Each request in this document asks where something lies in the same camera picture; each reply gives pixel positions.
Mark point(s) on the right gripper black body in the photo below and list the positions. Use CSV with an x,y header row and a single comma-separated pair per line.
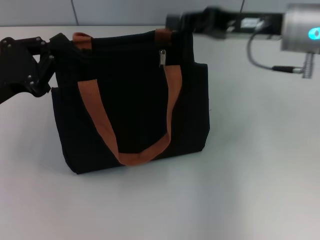
x,y
225,22

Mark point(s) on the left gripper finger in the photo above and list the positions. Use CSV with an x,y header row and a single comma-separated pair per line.
x,y
42,72
60,42

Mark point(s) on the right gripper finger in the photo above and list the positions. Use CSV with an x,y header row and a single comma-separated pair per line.
x,y
175,21
193,13

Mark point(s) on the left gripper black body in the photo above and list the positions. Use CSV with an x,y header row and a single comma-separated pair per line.
x,y
15,70

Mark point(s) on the silver zipper pull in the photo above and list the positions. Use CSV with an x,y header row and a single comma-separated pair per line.
x,y
162,58

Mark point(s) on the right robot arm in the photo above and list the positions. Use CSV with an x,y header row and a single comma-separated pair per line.
x,y
300,27

